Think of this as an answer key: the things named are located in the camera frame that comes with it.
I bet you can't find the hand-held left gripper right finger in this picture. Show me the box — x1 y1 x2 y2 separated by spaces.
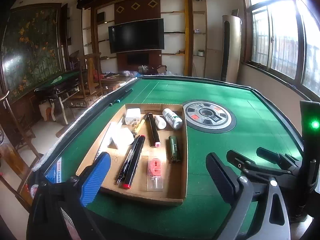
205 152 292 240

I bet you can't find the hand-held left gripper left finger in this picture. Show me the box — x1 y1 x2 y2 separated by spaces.
26 151 112 240

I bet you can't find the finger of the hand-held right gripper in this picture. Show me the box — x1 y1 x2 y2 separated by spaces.
226 149 299 179
256 146 302 169

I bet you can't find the thick white paint marker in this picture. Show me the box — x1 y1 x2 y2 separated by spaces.
95 130 115 162

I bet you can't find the black gel pen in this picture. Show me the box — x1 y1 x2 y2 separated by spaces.
116 135 141 186

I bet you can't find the black marker with red ends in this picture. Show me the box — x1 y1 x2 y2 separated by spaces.
122 134 146 190

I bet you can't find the large white charger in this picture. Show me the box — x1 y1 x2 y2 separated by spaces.
107 127 135 151

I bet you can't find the cardboard box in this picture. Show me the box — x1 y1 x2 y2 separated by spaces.
75 103 188 207

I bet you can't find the olive green lighter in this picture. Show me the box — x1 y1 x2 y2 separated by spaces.
167 135 183 164

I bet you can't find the clear package with red label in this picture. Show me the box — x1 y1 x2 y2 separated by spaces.
146 149 167 192

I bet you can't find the yellow pen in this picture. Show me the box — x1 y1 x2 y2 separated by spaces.
134 114 148 137

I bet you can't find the small white charger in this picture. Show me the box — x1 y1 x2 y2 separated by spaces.
124 108 142 127

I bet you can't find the black marker with pink end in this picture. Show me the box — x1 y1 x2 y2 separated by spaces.
147 112 161 148

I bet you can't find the white bottle with green label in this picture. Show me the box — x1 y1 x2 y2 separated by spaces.
162 108 183 130

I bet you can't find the small plain white bottle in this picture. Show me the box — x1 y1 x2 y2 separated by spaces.
154 115 167 130

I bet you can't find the round table control panel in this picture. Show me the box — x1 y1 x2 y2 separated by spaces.
182 99 237 134

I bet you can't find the wooden chair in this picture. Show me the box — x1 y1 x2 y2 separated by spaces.
0 90 44 213
69 52 105 108

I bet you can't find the cluttered coffee table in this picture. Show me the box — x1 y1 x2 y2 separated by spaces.
100 70 138 90

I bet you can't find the small green topped table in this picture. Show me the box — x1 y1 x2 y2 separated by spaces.
33 69 84 125

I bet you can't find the beige standing air conditioner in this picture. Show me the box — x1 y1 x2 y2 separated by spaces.
220 14 243 83

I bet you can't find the dark framed window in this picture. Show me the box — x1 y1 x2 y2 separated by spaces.
240 0 320 100

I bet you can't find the black television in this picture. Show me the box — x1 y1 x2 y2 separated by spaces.
108 18 165 54

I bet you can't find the black speaker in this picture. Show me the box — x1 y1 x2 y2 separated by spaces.
76 0 97 9

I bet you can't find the floral wall painting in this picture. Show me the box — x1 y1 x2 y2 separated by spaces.
1 5 63 104

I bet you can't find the wooden wall shelving unit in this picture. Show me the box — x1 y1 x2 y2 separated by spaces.
82 0 208 78

